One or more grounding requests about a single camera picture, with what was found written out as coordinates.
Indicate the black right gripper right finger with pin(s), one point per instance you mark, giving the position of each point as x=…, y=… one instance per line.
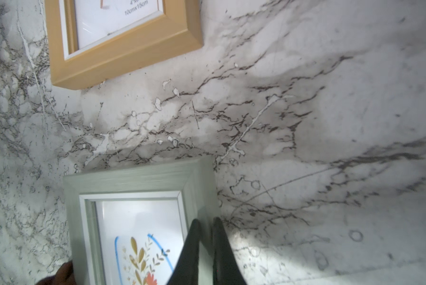
x=225, y=268

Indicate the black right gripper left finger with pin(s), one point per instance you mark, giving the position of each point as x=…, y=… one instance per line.
x=187, y=268

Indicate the grey green picture frame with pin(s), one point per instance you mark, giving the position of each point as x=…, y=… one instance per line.
x=129, y=226

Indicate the brown microfibre cloth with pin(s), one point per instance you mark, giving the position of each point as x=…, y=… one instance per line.
x=64, y=276

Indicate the light wood picture frame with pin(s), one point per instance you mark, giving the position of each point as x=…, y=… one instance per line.
x=175, y=32

